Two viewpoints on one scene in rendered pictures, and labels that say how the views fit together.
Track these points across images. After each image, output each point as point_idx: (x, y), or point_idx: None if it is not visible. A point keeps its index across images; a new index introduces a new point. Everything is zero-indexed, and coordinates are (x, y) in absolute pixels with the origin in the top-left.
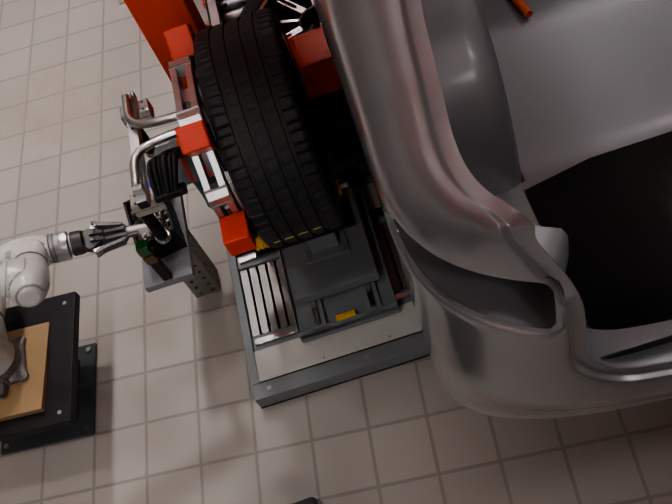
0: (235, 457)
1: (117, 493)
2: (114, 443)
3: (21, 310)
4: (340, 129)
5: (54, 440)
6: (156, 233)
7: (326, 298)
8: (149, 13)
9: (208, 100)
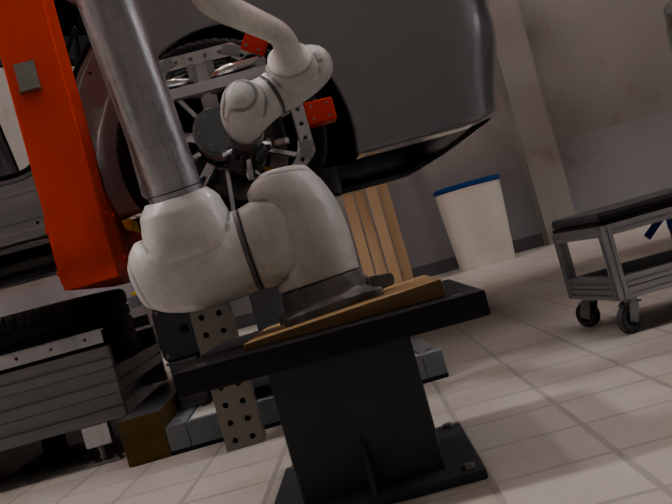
0: (509, 367)
1: (561, 392)
2: (479, 415)
3: (219, 348)
4: (141, 370)
5: (465, 439)
6: (283, 124)
7: None
8: (71, 91)
9: (232, 38)
